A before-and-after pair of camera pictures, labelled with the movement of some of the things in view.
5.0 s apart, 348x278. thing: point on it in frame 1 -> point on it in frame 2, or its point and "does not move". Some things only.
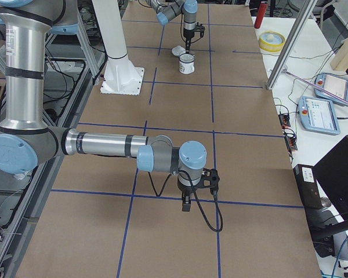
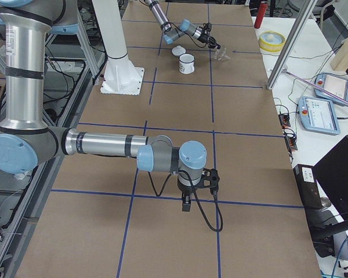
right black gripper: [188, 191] does not move
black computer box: [308, 185] does not move
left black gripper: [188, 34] -> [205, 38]
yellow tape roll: [271, 41] does not move
